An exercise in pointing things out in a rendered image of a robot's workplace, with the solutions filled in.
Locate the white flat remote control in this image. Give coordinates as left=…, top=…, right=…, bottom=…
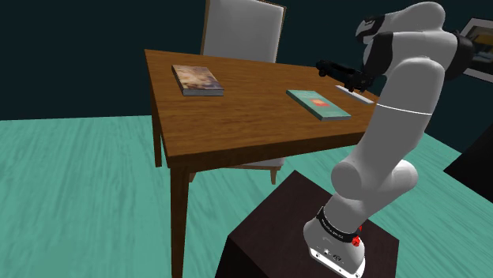
left=334, top=85, right=375, bottom=106

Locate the teal thin book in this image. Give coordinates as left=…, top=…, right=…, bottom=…
left=285, top=89, right=352, bottom=122

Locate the brown wooden table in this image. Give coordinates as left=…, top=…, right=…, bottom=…
left=144, top=48, right=381, bottom=278

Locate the white upholstered wooden chair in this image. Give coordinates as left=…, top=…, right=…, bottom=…
left=188, top=0, right=288, bottom=186

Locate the brown thick book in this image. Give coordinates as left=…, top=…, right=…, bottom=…
left=171, top=64, right=225, bottom=97

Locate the black furniture block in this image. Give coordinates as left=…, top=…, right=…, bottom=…
left=442, top=123, right=493, bottom=205

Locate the dark wooden robot stand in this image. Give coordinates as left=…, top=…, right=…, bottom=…
left=214, top=169, right=401, bottom=278

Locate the white framed wall picture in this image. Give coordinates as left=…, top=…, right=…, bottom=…
left=459, top=17, right=493, bottom=84

